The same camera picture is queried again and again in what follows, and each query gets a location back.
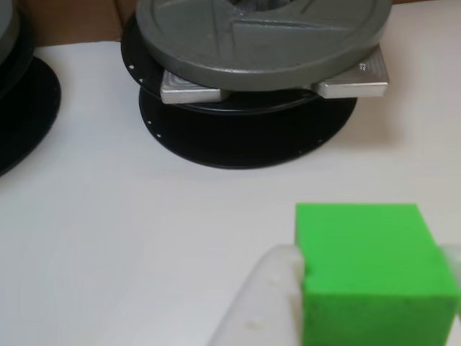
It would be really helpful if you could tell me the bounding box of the green cube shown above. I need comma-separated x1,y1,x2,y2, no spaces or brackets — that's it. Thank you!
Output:
295,203,460,346

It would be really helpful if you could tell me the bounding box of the silver metal bar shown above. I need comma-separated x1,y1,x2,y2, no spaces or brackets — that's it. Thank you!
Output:
312,45,392,99
160,70,232,106

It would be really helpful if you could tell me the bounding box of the grey round weight plate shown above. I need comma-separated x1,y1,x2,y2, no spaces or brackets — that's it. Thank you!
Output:
135,0,393,92
0,0,21,50

